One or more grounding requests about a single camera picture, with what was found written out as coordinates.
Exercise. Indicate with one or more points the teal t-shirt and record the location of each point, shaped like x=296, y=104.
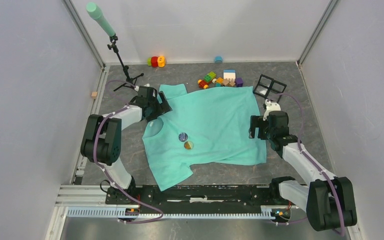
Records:
x=216, y=120

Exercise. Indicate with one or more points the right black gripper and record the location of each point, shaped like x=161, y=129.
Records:
x=256, y=121

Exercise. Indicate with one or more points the black display case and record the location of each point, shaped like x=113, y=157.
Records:
x=263, y=86
x=274, y=89

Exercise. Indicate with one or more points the right black display case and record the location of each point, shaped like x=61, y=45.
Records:
x=274, y=89

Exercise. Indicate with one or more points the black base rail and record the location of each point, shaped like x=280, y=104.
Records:
x=197, y=199

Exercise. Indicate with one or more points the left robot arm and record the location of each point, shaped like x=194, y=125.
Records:
x=102, y=139

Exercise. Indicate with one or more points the yellow landscape brooch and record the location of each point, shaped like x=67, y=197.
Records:
x=188, y=145

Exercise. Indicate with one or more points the left black display case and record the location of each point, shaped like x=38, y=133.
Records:
x=263, y=86

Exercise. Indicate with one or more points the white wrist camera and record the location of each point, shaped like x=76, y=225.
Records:
x=270, y=106
x=137, y=87

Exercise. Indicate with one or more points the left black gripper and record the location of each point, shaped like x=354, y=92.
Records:
x=162, y=108

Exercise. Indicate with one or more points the purple cube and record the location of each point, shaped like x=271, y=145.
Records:
x=239, y=82

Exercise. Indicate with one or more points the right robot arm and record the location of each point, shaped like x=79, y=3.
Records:
x=328, y=200

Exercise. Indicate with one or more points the green microphone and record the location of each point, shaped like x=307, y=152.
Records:
x=95, y=13

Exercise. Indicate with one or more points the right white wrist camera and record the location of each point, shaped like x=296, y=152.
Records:
x=270, y=106

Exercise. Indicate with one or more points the blue round toy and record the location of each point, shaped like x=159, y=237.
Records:
x=218, y=59

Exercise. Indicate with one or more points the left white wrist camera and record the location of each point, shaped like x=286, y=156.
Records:
x=137, y=87

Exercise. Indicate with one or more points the red orange green toy rings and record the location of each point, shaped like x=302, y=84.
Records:
x=156, y=61

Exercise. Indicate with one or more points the small tan wooden blocks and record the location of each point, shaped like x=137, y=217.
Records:
x=228, y=83

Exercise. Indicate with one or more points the black tripod stand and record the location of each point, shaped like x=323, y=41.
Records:
x=130, y=82

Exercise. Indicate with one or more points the small wooden cube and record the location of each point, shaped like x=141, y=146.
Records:
x=94, y=95

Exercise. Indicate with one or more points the white cable duct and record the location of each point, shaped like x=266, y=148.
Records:
x=124, y=213

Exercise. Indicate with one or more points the colourful toy brick train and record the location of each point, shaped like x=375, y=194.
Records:
x=209, y=79

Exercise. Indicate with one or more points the blue white block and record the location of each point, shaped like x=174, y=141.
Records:
x=229, y=74

